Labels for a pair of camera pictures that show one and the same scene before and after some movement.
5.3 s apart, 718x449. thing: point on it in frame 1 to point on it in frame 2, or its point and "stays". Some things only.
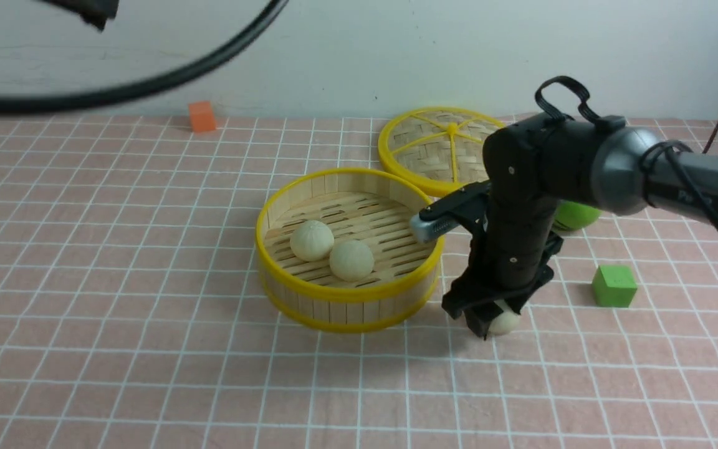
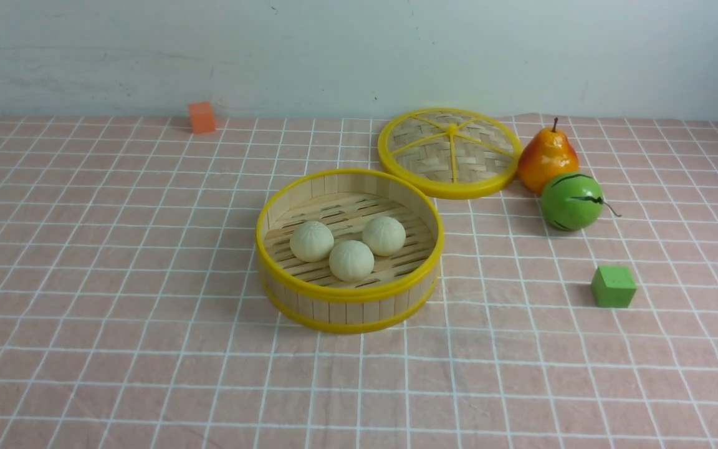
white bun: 351,260 stays
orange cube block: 202,116 stays
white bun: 506,322 to 384,236
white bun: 312,241 stays
